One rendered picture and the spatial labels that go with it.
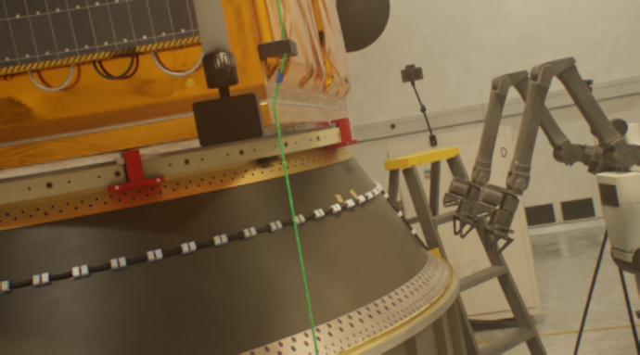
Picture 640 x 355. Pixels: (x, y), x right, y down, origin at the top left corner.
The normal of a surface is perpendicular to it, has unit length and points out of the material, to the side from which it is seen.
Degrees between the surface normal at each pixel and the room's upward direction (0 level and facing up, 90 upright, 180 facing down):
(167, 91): 102
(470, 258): 90
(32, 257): 62
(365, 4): 90
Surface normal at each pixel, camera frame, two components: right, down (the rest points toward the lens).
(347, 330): 0.34, -0.78
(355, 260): 0.62, -0.56
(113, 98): -0.09, 0.18
